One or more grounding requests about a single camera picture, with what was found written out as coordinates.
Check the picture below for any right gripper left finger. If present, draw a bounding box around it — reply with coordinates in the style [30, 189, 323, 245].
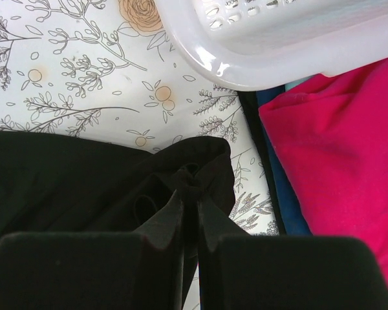
[0, 193, 184, 309]

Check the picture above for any teal folded t shirt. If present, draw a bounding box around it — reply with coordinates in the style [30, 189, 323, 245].
[285, 79, 305, 92]

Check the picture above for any floral patterned table mat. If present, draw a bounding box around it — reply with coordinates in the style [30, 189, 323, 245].
[0, 1, 279, 309]

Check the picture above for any magenta folded t shirt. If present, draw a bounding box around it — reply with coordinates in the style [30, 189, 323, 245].
[259, 58, 388, 284]

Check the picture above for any black t shirt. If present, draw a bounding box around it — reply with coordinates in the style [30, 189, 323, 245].
[0, 132, 235, 299]

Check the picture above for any dark blue folded t shirt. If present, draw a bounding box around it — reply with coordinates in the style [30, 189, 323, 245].
[238, 85, 312, 236]

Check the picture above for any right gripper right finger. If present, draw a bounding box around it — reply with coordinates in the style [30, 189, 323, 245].
[198, 198, 388, 309]

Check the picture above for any white perforated plastic basket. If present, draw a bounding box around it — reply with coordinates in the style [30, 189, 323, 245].
[155, 0, 388, 91]

